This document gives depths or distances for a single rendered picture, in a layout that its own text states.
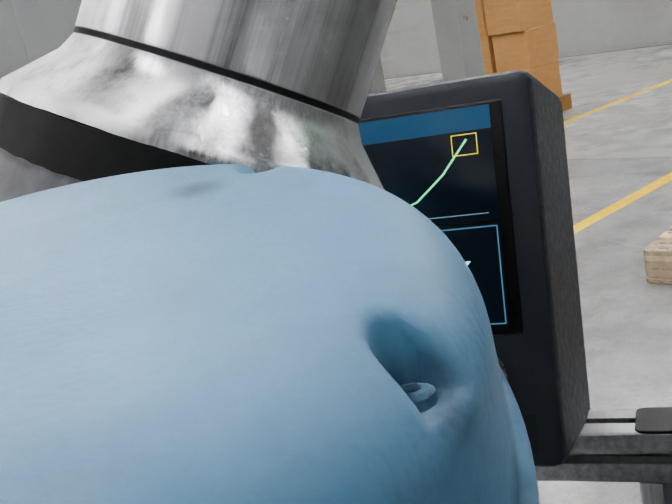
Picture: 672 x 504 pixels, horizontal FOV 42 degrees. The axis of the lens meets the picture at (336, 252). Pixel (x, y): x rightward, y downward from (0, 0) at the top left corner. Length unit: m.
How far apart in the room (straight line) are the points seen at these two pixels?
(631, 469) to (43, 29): 6.21
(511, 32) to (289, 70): 8.59
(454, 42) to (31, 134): 6.59
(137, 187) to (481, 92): 0.29
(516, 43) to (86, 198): 8.69
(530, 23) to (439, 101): 8.46
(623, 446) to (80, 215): 0.39
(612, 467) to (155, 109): 0.36
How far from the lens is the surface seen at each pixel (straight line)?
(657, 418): 0.52
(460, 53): 6.78
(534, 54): 8.88
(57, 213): 0.16
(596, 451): 0.51
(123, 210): 0.16
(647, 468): 0.52
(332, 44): 0.24
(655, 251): 3.88
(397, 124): 0.44
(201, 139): 0.21
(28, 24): 6.52
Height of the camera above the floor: 1.29
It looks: 14 degrees down
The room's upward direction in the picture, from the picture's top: 11 degrees counter-clockwise
